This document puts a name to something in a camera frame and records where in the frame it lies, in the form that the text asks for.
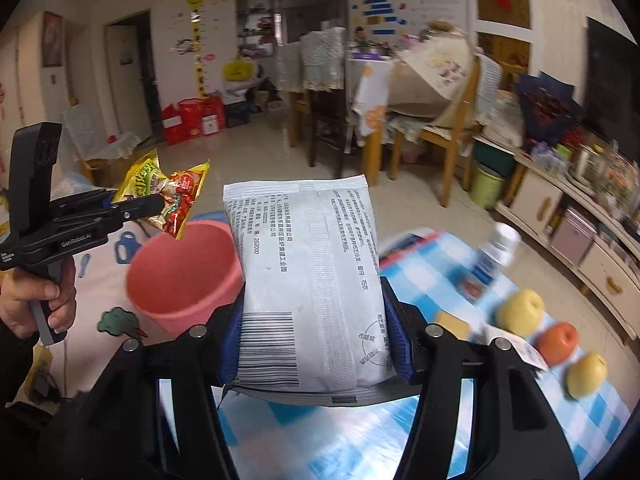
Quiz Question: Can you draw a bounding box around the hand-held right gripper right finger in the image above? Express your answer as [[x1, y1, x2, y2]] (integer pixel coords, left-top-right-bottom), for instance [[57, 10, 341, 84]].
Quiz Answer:
[[380, 276, 581, 480]]

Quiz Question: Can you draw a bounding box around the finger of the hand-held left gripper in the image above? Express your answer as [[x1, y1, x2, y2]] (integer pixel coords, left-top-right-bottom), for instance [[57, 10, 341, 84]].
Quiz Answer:
[[50, 187, 119, 214], [54, 194, 167, 234]]

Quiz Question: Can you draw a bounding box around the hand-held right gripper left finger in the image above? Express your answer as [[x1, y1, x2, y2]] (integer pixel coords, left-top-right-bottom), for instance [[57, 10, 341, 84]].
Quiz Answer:
[[37, 305, 248, 480]]

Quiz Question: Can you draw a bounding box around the red yellow snack packet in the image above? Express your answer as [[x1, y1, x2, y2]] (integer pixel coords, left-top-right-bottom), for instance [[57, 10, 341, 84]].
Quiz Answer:
[[111, 149, 211, 240]]

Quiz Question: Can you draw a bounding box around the pink plastic bucket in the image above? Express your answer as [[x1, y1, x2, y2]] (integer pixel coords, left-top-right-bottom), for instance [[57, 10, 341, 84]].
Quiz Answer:
[[126, 220, 246, 338]]

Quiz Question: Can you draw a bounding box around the grey white snack packet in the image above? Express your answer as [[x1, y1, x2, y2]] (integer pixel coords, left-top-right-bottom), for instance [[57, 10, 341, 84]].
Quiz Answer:
[[222, 175, 398, 408]]

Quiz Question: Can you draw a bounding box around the person's left forearm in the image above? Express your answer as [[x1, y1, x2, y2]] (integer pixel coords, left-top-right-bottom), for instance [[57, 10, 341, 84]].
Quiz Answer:
[[0, 317, 41, 406]]

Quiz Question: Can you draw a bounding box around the green trash bin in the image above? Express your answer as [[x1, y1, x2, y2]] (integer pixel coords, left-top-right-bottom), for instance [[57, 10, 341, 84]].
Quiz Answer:
[[470, 162, 506, 210]]

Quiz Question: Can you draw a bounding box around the person's left hand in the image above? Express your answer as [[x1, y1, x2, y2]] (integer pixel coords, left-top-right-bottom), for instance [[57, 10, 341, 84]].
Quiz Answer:
[[0, 257, 77, 341]]

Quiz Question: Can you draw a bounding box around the light blue lace cloth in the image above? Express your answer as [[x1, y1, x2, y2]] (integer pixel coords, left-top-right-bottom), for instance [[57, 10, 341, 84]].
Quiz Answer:
[[50, 170, 101, 202]]

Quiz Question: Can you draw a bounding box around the yellow card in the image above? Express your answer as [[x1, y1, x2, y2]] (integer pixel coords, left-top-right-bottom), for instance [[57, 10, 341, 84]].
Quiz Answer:
[[432, 310, 471, 341]]

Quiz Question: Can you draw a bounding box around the wooden chair with lace cover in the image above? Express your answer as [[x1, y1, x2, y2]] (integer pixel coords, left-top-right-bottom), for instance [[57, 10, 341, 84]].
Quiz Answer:
[[60, 104, 143, 186]]

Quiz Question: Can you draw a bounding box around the red gift box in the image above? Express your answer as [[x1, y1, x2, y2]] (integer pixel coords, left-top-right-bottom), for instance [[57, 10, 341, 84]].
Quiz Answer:
[[177, 99, 208, 138], [200, 95, 227, 136], [162, 104, 188, 146]]

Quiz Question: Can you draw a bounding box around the blue white checkered tablecloth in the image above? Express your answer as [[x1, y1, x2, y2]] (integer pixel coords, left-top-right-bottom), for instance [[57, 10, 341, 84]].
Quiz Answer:
[[157, 227, 633, 480]]

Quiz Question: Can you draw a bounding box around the large yellow apple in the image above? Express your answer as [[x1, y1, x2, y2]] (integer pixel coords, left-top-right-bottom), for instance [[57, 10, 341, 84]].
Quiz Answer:
[[496, 288, 546, 338]]

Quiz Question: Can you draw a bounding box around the white paper tag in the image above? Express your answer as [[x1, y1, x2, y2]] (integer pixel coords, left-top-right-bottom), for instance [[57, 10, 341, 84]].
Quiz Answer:
[[482, 324, 550, 372]]

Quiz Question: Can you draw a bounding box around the white door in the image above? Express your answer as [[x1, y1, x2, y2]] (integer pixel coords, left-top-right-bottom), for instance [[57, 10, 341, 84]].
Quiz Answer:
[[105, 10, 166, 143]]

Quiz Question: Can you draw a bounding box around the dark blue paper bag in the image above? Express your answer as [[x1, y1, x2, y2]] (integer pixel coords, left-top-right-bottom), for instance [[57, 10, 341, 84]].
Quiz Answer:
[[225, 100, 251, 128]]

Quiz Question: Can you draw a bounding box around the framed picture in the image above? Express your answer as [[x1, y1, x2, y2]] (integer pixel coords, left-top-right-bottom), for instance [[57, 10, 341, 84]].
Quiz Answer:
[[41, 11, 66, 68]]

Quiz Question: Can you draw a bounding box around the white bottle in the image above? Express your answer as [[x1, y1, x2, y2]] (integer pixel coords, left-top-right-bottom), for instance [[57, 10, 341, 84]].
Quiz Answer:
[[470, 222, 522, 286]]

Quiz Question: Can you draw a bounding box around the red apple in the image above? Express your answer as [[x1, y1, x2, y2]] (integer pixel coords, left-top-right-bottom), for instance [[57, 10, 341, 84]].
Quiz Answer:
[[537, 322, 580, 367]]

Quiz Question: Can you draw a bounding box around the yellow bag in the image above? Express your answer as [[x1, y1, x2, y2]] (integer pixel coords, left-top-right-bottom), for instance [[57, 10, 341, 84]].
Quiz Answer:
[[222, 60, 257, 82]]

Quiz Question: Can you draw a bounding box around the small yellow apple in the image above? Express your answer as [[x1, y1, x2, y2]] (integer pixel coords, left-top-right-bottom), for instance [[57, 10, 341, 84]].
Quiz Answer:
[[566, 352, 608, 400]]

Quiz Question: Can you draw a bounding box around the wooden chair with quilted cover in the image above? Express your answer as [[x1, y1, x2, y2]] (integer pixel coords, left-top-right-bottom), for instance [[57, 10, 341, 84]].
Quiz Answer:
[[390, 55, 503, 208]]

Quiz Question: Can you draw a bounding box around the cream cabinet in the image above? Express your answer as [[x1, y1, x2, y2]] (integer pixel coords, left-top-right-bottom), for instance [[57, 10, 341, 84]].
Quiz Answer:
[[495, 152, 640, 346]]

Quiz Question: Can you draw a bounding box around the light wooden chair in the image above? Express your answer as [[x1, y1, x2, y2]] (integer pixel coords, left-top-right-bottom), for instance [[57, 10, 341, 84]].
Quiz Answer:
[[275, 42, 308, 148]]

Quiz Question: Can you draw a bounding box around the dark wooden chair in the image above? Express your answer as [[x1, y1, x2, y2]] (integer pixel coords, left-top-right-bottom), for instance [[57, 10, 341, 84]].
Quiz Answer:
[[299, 27, 351, 176]]

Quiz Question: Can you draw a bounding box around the green storage box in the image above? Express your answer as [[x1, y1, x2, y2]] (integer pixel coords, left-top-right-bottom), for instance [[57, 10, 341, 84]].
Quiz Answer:
[[472, 140, 516, 176]]

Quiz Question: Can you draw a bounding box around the giraffe height chart sticker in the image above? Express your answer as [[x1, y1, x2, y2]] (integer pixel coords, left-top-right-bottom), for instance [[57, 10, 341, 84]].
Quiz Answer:
[[185, 0, 211, 103]]

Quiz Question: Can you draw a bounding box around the display shelf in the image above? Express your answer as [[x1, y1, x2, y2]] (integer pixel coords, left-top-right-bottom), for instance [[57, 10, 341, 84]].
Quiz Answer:
[[236, 0, 278, 61]]

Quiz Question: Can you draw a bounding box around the white sack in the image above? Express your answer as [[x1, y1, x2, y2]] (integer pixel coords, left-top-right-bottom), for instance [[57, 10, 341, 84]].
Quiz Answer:
[[482, 92, 526, 148]]

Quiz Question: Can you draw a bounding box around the dining table with printed cloth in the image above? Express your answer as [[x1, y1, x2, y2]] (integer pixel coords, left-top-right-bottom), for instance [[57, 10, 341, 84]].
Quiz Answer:
[[345, 50, 476, 186]]

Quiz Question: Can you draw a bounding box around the cream cartoon cloth cover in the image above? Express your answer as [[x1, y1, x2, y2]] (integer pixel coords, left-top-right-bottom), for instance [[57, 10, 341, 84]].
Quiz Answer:
[[387, 35, 481, 128]]

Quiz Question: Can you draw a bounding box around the black wall board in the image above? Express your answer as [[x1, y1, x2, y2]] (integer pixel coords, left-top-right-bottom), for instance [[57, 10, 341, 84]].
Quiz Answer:
[[585, 17, 640, 151]]

